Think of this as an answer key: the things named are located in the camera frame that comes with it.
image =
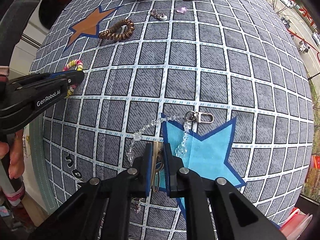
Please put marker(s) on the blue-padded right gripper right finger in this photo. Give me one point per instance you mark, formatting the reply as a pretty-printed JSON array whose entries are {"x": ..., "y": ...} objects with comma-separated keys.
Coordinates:
[{"x": 167, "y": 156}]

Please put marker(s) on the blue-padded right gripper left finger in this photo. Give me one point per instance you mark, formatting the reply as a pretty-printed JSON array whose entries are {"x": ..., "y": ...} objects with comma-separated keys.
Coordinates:
[{"x": 148, "y": 157}]

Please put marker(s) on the beige metal hair clip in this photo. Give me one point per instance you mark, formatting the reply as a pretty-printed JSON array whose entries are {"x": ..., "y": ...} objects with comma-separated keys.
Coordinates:
[{"x": 157, "y": 165}]

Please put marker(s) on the person's left hand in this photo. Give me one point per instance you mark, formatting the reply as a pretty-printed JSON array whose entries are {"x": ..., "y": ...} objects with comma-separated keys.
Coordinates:
[{"x": 16, "y": 167}]

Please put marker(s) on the small rhinestone hair clip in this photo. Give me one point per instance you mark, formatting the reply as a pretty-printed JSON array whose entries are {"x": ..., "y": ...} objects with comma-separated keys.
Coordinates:
[{"x": 137, "y": 204}]

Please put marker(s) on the grey checked tablecloth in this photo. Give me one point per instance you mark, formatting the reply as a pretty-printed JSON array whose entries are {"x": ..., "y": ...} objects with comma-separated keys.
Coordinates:
[{"x": 234, "y": 60}]

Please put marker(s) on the white washing machine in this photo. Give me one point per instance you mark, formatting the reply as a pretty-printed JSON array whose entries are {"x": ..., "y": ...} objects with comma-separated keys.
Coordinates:
[{"x": 40, "y": 22}]

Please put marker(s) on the silver rhinestone hair clip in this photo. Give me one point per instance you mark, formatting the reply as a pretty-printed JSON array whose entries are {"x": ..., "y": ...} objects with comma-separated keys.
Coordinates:
[{"x": 157, "y": 15}]

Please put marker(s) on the red plastic basin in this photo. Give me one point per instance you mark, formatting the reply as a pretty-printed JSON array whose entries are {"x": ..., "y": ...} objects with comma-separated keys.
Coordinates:
[{"x": 295, "y": 224}]

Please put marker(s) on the pink heart gem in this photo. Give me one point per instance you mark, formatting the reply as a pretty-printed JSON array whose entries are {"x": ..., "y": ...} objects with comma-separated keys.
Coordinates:
[{"x": 181, "y": 10}]

